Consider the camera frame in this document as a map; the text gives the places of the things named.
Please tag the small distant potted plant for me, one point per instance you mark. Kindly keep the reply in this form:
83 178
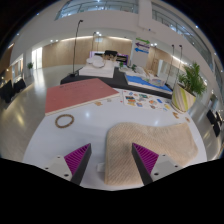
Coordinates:
30 65

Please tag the large pink flat board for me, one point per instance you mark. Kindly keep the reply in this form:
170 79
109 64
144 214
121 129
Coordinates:
78 95

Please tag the round wooden disc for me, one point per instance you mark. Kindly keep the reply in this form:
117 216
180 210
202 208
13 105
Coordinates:
187 119

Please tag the wooden cutout pieces cluster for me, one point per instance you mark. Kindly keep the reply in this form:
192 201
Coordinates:
175 115

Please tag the beige knitted towel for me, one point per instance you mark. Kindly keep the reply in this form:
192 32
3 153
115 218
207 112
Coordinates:
160 140

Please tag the white and wood architecture model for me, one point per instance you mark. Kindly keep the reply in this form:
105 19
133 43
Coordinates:
150 76

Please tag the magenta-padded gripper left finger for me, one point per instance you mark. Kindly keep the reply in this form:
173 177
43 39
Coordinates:
77 160

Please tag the blue architecture model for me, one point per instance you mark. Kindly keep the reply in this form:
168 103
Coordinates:
141 81

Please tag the group of dark chairs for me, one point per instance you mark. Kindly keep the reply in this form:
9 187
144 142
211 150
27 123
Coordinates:
8 90
213 121

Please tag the small blue sticker piece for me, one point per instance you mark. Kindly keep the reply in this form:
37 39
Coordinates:
159 100

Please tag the pair of black floor lamps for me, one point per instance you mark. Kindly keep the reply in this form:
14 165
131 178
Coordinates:
171 63

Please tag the black display table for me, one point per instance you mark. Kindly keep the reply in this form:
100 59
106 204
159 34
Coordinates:
117 80

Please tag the coloured arrow direction sign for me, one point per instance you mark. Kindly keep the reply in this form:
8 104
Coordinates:
142 45

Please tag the small yellow sticker piece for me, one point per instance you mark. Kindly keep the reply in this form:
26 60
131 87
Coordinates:
167 106

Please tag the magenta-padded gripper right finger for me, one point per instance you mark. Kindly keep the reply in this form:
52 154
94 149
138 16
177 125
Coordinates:
146 159

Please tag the tall black floor lamp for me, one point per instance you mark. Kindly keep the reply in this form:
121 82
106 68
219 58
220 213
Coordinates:
74 50
93 41

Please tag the potted palm in striped pot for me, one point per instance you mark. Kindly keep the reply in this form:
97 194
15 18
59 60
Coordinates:
181 98

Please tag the purple-lit display screen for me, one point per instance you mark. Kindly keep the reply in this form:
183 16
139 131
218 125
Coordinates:
118 57

